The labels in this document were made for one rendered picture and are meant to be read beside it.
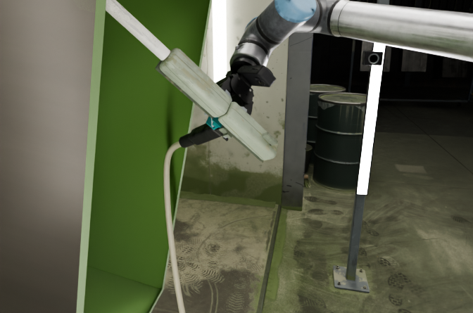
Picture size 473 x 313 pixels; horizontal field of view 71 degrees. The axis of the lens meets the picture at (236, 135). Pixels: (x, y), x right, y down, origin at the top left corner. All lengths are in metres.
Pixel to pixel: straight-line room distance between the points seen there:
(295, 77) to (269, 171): 0.83
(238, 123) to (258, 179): 2.27
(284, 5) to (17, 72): 0.54
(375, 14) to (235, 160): 2.23
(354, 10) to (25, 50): 0.67
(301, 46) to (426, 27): 1.90
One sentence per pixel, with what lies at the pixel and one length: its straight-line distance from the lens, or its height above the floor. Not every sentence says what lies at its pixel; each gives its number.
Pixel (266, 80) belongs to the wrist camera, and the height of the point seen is 1.37.
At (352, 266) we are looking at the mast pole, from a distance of 2.28.
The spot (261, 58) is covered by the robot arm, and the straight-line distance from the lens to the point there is 0.84.
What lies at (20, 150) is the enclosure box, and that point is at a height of 1.27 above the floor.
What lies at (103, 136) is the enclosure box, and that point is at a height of 1.11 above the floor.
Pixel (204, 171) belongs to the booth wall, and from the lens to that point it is 3.01.
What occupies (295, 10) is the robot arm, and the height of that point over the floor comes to 1.51.
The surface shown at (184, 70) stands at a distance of 0.62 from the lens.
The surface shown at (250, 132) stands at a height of 1.27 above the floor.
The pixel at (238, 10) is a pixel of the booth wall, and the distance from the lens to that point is 2.70.
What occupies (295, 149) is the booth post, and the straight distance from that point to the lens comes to 2.78.
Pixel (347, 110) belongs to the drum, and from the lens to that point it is 3.19.
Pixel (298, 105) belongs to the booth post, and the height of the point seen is 0.94.
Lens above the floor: 1.46
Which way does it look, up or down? 17 degrees down
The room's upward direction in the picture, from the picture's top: straight up
